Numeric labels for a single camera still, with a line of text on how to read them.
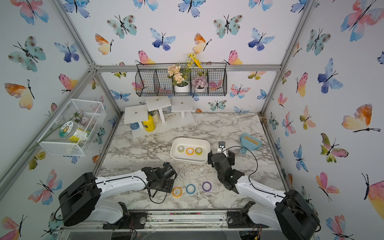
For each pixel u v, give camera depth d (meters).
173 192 0.81
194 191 0.83
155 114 1.08
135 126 1.05
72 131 0.62
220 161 0.62
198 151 0.99
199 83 0.87
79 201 0.42
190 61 0.83
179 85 0.91
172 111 1.01
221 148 0.70
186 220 0.76
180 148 0.99
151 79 0.98
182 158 0.96
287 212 0.41
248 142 1.02
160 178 0.65
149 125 1.02
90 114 0.79
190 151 0.99
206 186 0.85
